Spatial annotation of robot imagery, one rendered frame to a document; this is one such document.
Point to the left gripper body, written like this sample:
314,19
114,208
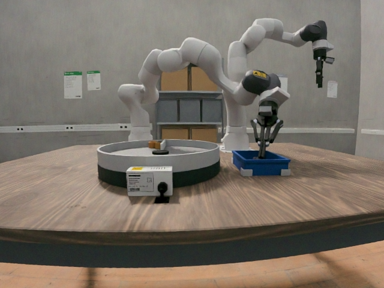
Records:
318,53

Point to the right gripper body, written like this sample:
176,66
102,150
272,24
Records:
274,114

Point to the blue rectangular tray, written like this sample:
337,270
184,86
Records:
245,160

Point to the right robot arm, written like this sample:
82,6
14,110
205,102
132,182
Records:
208,58

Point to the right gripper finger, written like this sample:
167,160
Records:
262,131
268,140

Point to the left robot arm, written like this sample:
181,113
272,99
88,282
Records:
236,138

